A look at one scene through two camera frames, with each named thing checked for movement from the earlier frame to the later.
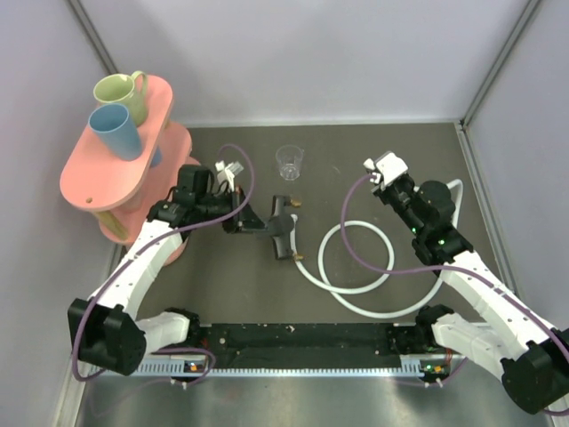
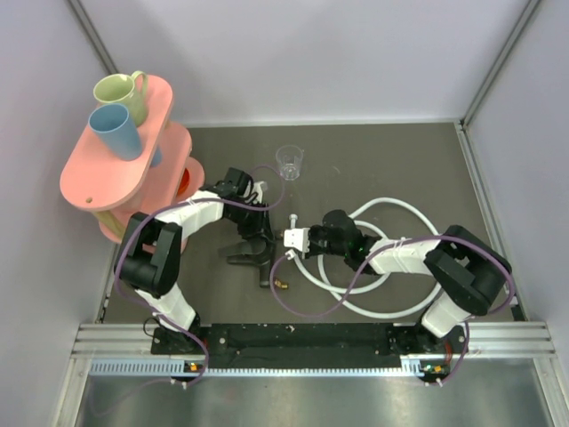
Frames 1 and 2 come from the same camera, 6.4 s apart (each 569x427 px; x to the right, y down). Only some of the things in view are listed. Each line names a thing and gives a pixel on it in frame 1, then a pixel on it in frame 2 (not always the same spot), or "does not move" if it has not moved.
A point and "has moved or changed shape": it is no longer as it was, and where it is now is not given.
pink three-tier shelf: (124, 192) does not move
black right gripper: (382, 191) → (313, 230)
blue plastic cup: (112, 124) does not move
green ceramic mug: (123, 90) does not move
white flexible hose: (389, 270) has moved or changed shape
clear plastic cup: (289, 159) does not move
